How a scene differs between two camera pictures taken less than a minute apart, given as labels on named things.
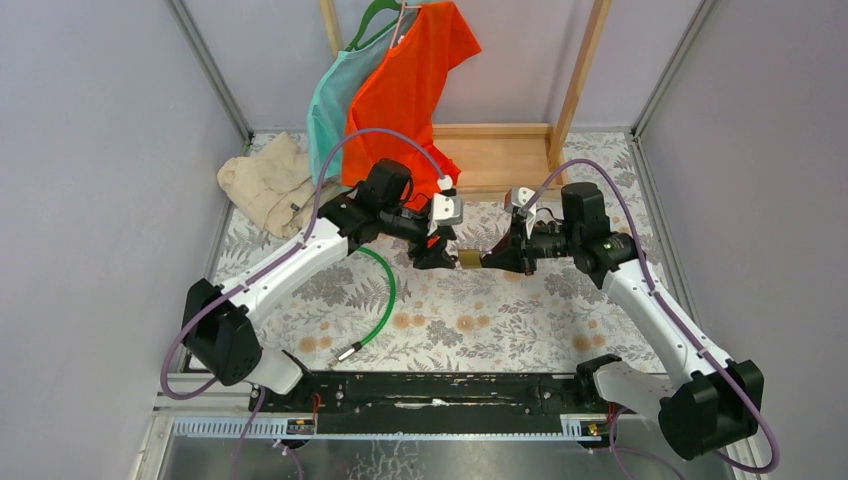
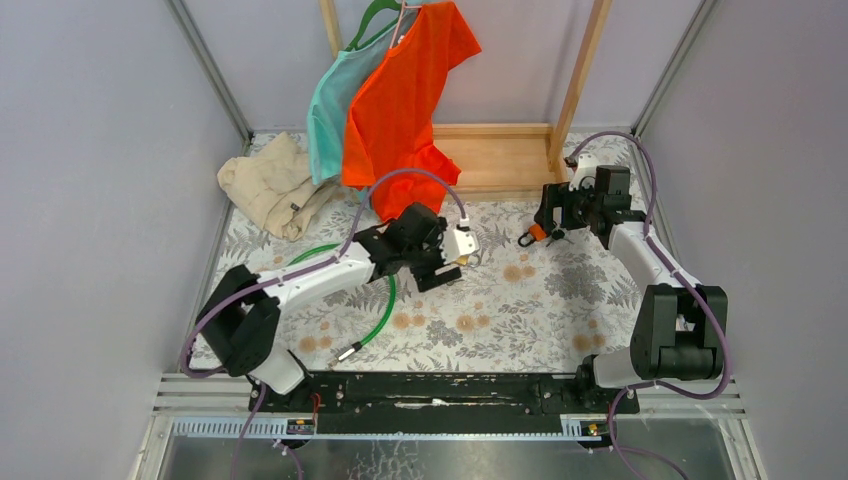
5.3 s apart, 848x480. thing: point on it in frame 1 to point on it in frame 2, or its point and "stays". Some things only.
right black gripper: [514, 252] to [558, 195]
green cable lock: [360, 344] stays
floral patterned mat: [376, 313] stays
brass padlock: [470, 258] stays
